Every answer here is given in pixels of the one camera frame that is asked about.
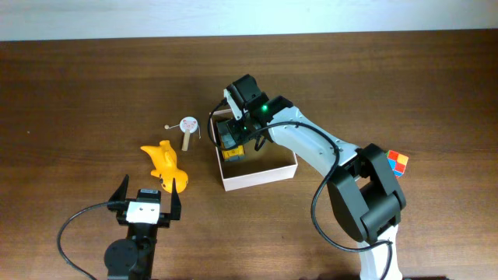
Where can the orange rubber dolphin toy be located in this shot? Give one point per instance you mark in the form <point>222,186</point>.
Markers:
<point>164,159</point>

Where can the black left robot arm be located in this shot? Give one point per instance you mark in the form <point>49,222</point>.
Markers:
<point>132,257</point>

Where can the colourful puzzle cube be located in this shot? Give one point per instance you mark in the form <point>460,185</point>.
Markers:
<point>397,161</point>

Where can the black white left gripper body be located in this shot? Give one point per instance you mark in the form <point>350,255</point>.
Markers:
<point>163,219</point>

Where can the pig face rattle drum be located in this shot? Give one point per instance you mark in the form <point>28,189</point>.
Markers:
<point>188,125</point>

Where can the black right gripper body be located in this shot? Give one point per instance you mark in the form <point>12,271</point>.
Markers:
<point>239,128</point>

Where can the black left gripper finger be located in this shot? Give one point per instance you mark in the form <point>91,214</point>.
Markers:
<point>120,193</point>
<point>175,204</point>

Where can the yellow grey toy truck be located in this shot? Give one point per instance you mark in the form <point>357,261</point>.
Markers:
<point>232,154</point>

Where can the pink cardboard box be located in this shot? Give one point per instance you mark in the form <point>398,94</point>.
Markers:
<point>269,164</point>

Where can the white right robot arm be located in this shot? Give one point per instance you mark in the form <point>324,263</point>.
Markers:
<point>362,183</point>

